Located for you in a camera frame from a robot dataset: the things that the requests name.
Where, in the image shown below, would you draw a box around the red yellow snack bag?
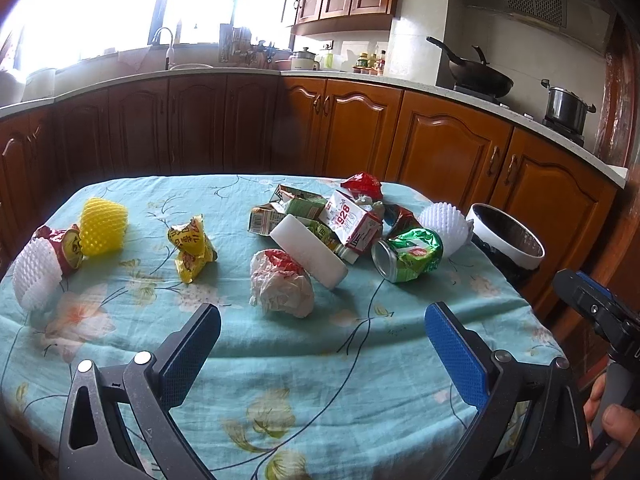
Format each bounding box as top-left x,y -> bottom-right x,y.
32,223 -> 84,278

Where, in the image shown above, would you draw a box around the yellow crumpled wrapper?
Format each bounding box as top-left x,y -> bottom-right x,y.
167,214 -> 218,284

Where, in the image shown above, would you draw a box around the person's right hand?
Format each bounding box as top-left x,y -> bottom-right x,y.
584,374 -> 640,448

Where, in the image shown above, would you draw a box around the red white milk carton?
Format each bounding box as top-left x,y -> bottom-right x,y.
319,190 -> 382,254

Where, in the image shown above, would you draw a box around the floral teal tablecloth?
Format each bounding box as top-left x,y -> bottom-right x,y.
1,174 -> 561,479

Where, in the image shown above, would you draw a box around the condiment bottles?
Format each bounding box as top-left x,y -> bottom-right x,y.
352,50 -> 386,76

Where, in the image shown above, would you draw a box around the yellow foam fruit net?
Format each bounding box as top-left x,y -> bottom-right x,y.
79,197 -> 128,257

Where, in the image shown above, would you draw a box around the white black trash bin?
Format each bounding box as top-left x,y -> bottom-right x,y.
466,203 -> 546,289

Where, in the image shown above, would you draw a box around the steel cooking pot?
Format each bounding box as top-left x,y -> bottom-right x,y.
540,79 -> 597,136

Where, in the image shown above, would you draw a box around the red snack wrapper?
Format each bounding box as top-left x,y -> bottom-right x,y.
341,172 -> 383,202

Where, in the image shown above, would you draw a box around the white red plastic bag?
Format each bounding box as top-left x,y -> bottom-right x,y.
250,249 -> 314,318

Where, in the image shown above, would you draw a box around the white foam fruit net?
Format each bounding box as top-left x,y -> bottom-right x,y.
418,203 -> 473,258

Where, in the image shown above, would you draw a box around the black wok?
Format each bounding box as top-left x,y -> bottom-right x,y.
425,36 -> 514,99

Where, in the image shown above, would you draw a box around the sink faucet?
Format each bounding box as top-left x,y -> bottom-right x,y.
151,26 -> 175,70

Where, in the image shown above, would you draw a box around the crushed green soda can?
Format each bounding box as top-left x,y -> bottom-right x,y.
371,228 -> 444,283

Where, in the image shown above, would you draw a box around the gas stove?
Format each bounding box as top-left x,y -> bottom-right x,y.
452,84 -> 585,148

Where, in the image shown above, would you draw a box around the green yellow snack pouch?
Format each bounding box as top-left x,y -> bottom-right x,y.
246,202 -> 362,266

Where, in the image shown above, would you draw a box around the green juice carton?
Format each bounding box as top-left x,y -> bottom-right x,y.
269,184 -> 326,220

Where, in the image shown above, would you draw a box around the utensil holder rack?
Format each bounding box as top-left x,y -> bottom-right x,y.
218,24 -> 253,65

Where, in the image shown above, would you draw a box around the brown lower kitchen cabinets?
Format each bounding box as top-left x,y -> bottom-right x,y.
1,70 -> 625,318

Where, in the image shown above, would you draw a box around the white rice cooker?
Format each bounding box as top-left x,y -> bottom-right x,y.
290,47 -> 320,70

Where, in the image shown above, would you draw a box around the white foam net left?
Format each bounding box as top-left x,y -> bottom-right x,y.
12,238 -> 62,311

